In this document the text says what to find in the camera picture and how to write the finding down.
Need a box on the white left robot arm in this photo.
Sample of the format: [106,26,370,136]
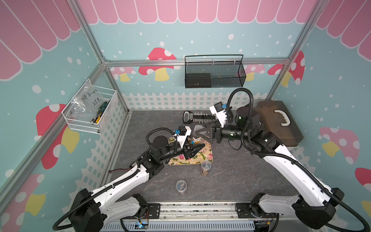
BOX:
[52,126,205,232]

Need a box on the brown lidded white storage box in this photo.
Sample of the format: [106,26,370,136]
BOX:
[255,101,303,148]

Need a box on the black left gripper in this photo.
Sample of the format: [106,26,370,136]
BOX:
[159,135,204,161]

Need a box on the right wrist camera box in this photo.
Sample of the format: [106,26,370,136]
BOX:
[209,101,228,128]

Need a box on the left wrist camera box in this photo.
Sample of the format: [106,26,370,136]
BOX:
[174,126,192,148]

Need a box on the black box in mesh basket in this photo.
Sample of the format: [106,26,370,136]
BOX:
[185,73,212,89]

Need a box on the black wire mesh basket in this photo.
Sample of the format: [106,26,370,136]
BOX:
[184,54,246,88]

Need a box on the clear plastic zip bag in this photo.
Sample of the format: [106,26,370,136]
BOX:
[71,81,107,119]

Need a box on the green tool in white basket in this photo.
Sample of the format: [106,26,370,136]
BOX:
[91,101,109,124]

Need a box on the white wire wall basket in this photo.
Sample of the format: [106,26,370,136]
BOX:
[62,80,118,134]

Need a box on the clear plastic candy jar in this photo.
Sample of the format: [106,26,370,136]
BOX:
[188,137,204,147]

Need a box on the clear plastic jar lid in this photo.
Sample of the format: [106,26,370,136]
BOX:
[193,124,205,132]

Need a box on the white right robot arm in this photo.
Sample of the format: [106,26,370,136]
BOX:
[195,88,371,232]

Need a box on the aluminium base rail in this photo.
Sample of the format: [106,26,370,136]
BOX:
[115,202,290,232]

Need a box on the clear jar with brown candies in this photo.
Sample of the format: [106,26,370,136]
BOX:
[201,160,211,176]

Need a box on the clear jar lying near front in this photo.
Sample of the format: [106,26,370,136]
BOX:
[175,180,187,194]

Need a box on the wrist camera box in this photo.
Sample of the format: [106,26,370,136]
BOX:
[174,126,192,148]
[209,101,228,128]

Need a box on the floral rectangular tray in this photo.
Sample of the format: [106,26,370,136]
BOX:
[167,137,214,166]

